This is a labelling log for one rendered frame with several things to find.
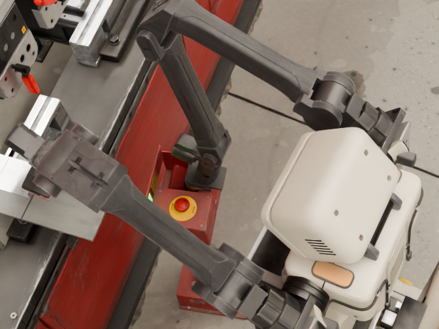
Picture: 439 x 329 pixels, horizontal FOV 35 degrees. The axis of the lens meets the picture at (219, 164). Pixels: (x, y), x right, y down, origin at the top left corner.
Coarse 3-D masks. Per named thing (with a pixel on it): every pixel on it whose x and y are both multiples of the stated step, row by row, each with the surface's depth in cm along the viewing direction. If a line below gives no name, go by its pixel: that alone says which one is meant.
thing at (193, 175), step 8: (192, 168) 182; (224, 168) 184; (192, 176) 182; (200, 176) 178; (208, 176) 177; (216, 176) 180; (224, 176) 183; (200, 184) 181; (208, 184) 181; (216, 184) 182
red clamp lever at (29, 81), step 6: (12, 66) 148; (18, 66) 148; (24, 66) 147; (24, 72) 148; (24, 78) 150; (30, 78) 150; (30, 84) 152; (36, 84) 153; (30, 90) 154; (36, 90) 154
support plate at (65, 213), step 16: (0, 192) 162; (64, 192) 161; (0, 208) 160; (16, 208) 160; (32, 208) 159; (48, 208) 159; (64, 208) 159; (80, 208) 158; (48, 224) 157; (64, 224) 157; (80, 224) 156; (96, 224) 156
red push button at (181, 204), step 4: (176, 200) 179; (180, 200) 178; (184, 200) 178; (188, 200) 179; (176, 204) 178; (180, 204) 178; (184, 204) 178; (188, 204) 178; (176, 208) 178; (180, 208) 177; (184, 208) 177
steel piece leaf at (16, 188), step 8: (8, 160) 166; (16, 160) 166; (8, 168) 165; (16, 168) 164; (24, 168) 164; (0, 176) 164; (8, 176) 164; (16, 176) 163; (24, 176) 163; (0, 184) 163; (8, 184) 163; (16, 184) 162; (16, 192) 161; (24, 192) 161
